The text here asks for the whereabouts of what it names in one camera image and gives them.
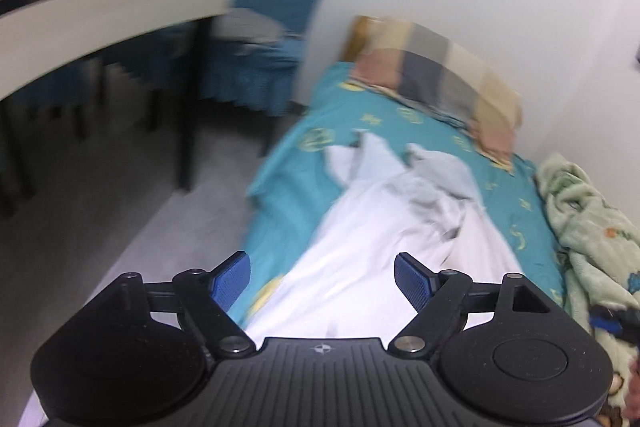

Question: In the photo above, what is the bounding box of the white garment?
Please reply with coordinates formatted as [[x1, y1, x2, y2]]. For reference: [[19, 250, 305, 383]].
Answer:
[[246, 132, 521, 343]]

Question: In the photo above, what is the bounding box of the teal patterned bed sheet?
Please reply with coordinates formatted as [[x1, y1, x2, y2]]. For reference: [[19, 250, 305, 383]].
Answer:
[[231, 62, 565, 324]]

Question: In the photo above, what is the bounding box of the green floral blanket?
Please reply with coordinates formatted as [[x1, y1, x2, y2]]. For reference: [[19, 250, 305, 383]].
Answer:
[[535, 154, 639, 426]]

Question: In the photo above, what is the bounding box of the plaid pillow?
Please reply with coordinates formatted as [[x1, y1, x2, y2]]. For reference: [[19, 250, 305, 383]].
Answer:
[[342, 15, 522, 172]]

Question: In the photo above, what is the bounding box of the grey cloth on chair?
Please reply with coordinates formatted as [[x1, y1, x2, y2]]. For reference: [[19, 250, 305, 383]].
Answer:
[[212, 8, 288, 55]]

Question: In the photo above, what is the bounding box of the blue covered chair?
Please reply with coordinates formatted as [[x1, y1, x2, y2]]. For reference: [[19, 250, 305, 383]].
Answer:
[[199, 0, 344, 155]]

